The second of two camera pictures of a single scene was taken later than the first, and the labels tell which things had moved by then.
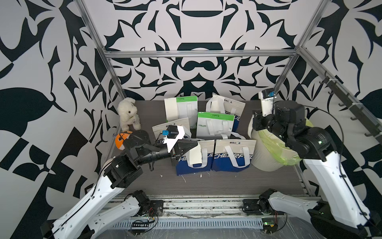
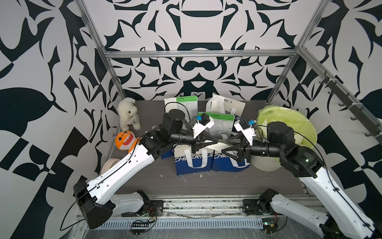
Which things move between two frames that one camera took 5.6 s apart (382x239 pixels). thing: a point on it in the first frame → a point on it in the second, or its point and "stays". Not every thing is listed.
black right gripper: (257, 124) → (243, 147)
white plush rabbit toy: (128, 111) stays
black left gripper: (177, 153) → (199, 141)
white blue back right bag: (218, 103) stays
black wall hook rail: (358, 110) stays
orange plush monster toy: (121, 137) stays
